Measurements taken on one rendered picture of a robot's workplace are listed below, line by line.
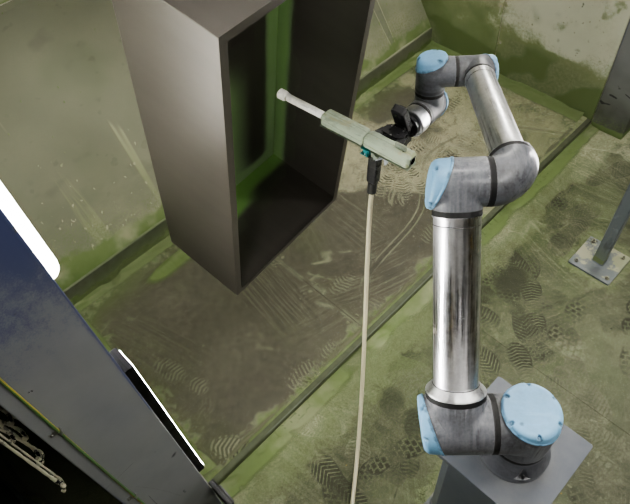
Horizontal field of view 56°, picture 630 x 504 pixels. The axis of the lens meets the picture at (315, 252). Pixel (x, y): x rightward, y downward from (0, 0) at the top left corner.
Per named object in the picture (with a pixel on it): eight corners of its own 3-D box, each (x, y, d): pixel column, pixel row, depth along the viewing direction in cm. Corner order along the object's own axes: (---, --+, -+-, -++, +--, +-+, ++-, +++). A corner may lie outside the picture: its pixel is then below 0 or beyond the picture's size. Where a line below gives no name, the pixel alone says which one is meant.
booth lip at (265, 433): (211, 493, 226) (209, 490, 222) (207, 488, 227) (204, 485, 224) (589, 125, 329) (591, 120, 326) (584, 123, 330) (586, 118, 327)
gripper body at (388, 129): (396, 163, 178) (417, 142, 185) (400, 140, 172) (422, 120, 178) (374, 152, 181) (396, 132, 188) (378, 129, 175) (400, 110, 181)
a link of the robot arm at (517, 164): (556, 172, 127) (495, 44, 178) (496, 174, 128) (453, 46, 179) (546, 215, 135) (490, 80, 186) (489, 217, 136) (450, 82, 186)
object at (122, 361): (185, 457, 169) (106, 353, 119) (191, 451, 170) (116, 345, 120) (199, 472, 166) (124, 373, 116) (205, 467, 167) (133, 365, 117)
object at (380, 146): (408, 205, 179) (419, 146, 162) (399, 214, 177) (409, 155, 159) (287, 138, 199) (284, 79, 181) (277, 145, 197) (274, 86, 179)
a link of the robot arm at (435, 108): (425, 80, 190) (424, 107, 197) (404, 98, 183) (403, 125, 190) (452, 88, 185) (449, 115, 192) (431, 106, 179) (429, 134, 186)
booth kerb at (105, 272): (61, 318, 274) (48, 303, 264) (59, 315, 275) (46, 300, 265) (431, 46, 378) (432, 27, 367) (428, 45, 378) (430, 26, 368)
